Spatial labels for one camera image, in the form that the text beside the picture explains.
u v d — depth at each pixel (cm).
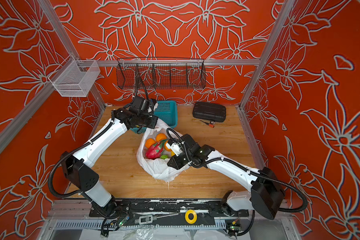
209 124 107
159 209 74
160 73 99
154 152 85
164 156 85
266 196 40
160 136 94
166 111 114
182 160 66
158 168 77
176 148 70
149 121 70
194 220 69
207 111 107
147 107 63
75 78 92
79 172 42
